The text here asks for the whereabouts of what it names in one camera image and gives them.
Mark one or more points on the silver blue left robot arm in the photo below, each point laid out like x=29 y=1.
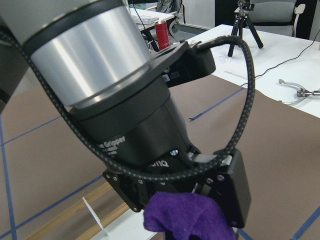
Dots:
x=96 y=68

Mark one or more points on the purple towel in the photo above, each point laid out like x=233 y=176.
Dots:
x=186 y=216

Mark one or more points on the grey office chair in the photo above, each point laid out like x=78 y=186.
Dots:
x=276 y=16

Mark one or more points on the black camera tripod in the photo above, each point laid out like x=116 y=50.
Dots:
x=242 y=19

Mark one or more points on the red water bottle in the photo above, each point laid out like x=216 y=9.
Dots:
x=162 y=34

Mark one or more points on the brown paper table cover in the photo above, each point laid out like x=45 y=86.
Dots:
x=280 y=148

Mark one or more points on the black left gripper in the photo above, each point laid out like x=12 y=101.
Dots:
x=146 y=135

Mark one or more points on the white towel rack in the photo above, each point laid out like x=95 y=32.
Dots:
x=48 y=212

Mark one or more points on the metal reacher grabber tool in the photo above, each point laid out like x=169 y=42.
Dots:
x=302 y=93

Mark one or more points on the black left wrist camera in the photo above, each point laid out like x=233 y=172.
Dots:
x=192 y=65

